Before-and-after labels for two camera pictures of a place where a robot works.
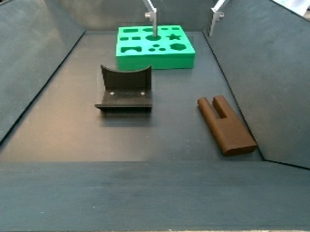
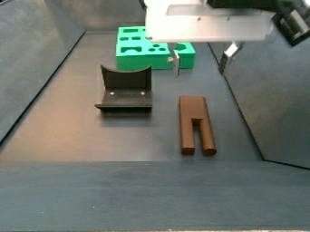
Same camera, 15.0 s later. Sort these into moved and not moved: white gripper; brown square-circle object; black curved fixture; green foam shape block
Moved: white gripper; brown square-circle object
Not moved: black curved fixture; green foam shape block
